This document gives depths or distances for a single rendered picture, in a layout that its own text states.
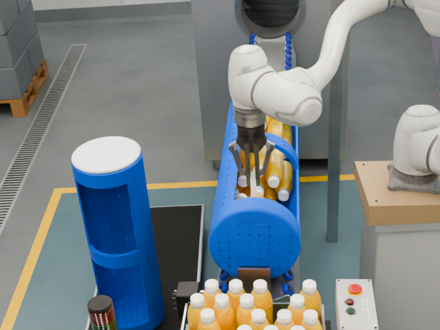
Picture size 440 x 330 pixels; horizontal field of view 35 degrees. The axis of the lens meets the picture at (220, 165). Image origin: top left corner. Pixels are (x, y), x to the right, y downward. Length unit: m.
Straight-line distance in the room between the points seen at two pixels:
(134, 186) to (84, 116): 2.72
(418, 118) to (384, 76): 3.44
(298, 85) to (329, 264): 2.24
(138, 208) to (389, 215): 1.03
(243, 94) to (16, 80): 3.91
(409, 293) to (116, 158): 1.22
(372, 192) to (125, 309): 1.45
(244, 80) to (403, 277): 1.15
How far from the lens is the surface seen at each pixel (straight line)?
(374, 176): 2.56
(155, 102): 5.56
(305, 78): 1.70
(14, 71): 5.53
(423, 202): 2.43
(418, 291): 2.69
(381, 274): 2.61
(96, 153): 2.87
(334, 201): 3.81
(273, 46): 3.99
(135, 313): 3.38
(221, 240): 2.18
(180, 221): 3.92
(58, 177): 4.78
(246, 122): 1.84
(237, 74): 1.78
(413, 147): 2.41
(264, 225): 2.13
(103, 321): 1.81
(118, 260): 2.99
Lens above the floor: 2.45
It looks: 32 degrees down
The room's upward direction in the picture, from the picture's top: 4 degrees counter-clockwise
